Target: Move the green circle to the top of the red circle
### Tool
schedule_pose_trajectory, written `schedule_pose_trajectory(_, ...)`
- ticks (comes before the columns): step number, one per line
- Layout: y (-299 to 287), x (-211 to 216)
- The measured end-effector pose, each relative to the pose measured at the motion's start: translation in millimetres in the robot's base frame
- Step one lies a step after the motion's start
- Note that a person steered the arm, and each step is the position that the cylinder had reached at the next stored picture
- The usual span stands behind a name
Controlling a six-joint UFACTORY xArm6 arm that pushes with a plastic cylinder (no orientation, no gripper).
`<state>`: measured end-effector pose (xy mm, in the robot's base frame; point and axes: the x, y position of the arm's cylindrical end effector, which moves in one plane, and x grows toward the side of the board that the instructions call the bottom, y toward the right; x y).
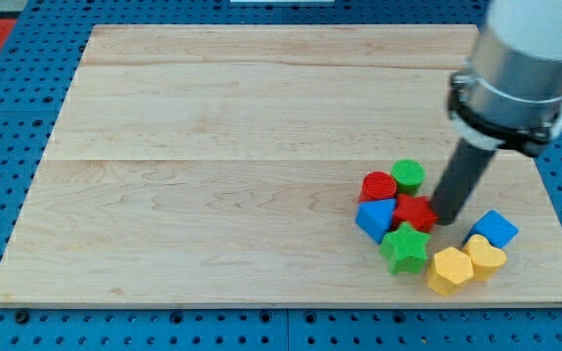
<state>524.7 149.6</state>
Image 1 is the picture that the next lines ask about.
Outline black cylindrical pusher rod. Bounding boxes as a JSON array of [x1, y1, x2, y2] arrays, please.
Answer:
[[430, 138, 496, 225]]

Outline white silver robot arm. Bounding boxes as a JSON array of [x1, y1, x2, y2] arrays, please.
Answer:
[[430, 0, 562, 225]]

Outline green cylinder block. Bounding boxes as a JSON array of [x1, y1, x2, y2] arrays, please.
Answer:
[[390, 159, 425, 196]]

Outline red star block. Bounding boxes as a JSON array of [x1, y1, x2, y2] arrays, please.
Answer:
[[390, 194, 439, 233]]

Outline blue cube block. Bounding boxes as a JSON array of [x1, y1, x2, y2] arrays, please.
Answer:
[[462, 210, 519, 249]]

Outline red cylinder block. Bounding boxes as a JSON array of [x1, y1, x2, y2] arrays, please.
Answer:
[[358, 172, 397, 203]]

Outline yellow heart block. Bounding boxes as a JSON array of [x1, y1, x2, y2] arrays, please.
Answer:
[[462, 234, 507, 282]]

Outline yellow hexagon block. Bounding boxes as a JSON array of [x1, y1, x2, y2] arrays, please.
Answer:
[[426, 247, 474, 296]]

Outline green star block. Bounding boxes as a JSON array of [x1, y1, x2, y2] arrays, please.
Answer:
[[379, 221, 431, 275]]

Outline blue triangle block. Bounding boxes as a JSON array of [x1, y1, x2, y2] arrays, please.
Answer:
[[355, 199, 396, 244]]

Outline wooden board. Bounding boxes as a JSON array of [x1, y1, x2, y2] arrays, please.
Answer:
[[0, 25, 562, 309]]

